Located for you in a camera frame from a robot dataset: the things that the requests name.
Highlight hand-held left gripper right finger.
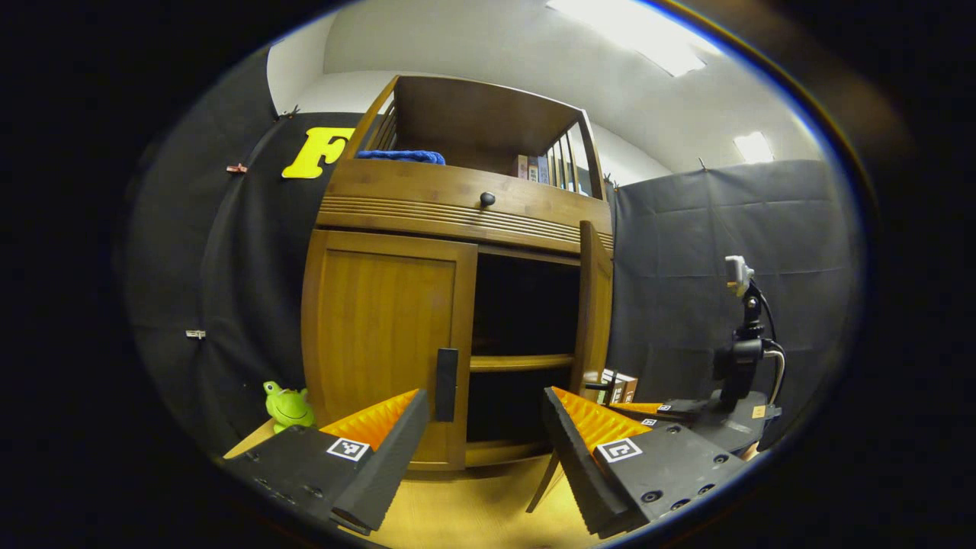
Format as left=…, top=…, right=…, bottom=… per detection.
left=540, top=385, right=752, bottom=540

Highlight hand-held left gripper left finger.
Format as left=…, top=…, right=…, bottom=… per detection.
left=221, top=389, right=432, bottom=536

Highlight wooden shoe cabinet door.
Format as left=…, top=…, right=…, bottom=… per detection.
left=300, top=229, right=480, bottom=471
left=526, top=220, right=615, bottom=513

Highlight wooden double-door shoe cabinet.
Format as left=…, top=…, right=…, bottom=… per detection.
left=300, top=74, right=615, bottom=471

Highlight wooden inner cabinet shelf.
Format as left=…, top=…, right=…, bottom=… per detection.
left=469, top=354, right=576, bottom=373

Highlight wooden cabinet drawer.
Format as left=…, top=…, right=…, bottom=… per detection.
left=315, top=158, right=615, bottom=256

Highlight brown and white books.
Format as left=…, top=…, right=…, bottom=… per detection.
left=599, top=369, right=639, bottom=405

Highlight black backdrop cloth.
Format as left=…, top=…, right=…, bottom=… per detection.
left=122, top=46, right=859, bottom=458

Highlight green frog plush toy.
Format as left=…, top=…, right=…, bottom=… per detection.
left=263, top=380, right=316, bottom=434

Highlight small ceiling light panel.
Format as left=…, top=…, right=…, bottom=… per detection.
left=734, top=131, right=775, bottom=165

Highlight blue folded towel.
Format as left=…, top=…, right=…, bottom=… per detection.
left=356, top=149, right=447, bottom=165

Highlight large ceiling light panel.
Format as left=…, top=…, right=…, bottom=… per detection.
left=545, top=0, right=721, bottom=77

